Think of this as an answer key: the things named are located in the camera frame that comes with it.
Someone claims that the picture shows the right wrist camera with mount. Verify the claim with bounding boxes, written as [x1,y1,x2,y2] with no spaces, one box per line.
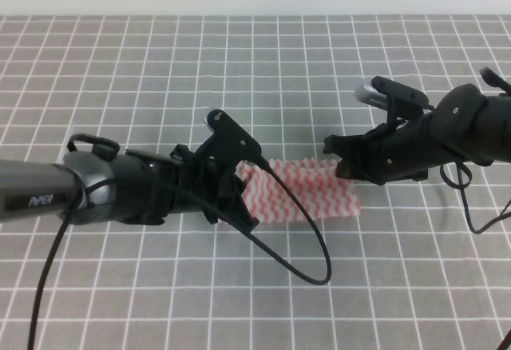
[355,76,434,121]

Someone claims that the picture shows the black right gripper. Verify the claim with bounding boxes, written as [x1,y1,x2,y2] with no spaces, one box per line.
[323,117,443,185]

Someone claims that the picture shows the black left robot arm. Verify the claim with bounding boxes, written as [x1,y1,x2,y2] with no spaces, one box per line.
[1,133,259,233]

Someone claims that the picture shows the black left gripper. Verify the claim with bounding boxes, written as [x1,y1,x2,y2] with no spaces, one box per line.
[147,144,258,233]

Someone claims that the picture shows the black left camera cable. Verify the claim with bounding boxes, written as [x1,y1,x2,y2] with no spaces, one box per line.
[26,157,334,350]

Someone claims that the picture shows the pink white wavy towel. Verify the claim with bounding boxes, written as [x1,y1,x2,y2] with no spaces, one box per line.
[236,158,360,224]

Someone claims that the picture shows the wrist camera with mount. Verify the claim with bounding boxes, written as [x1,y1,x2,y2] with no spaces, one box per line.
[355,76,434,121]
[196,109,262,167]

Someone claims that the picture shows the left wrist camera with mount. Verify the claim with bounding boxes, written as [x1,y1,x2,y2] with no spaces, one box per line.
[196,109,262,167]

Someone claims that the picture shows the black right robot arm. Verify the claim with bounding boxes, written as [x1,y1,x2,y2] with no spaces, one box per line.
[323,67,510,185]

